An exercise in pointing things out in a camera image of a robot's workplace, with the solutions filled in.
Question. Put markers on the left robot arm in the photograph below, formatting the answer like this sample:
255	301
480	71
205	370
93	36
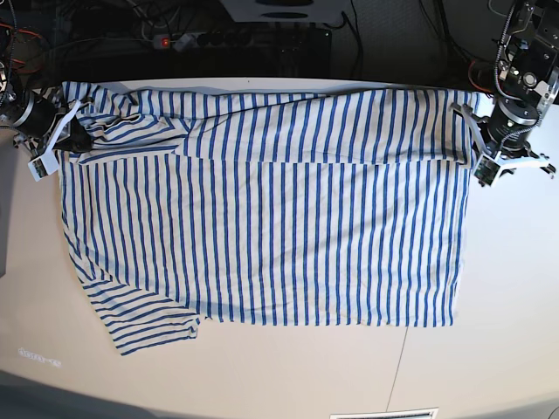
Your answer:
525	77

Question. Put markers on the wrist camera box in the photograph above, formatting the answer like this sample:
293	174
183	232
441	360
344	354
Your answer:
43	166
486	170

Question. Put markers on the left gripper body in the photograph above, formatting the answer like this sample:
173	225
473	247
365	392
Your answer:
504	136

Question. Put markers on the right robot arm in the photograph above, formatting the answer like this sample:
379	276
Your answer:
11	78

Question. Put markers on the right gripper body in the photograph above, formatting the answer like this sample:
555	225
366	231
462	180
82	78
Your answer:
34	118

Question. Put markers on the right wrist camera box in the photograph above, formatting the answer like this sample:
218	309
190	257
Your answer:
43	166

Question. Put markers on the blue white striped T-shirt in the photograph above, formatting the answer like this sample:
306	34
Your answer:
272	209

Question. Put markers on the white power strip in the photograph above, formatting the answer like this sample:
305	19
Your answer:
186	41

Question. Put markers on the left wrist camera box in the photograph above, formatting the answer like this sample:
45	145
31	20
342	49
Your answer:
486	170

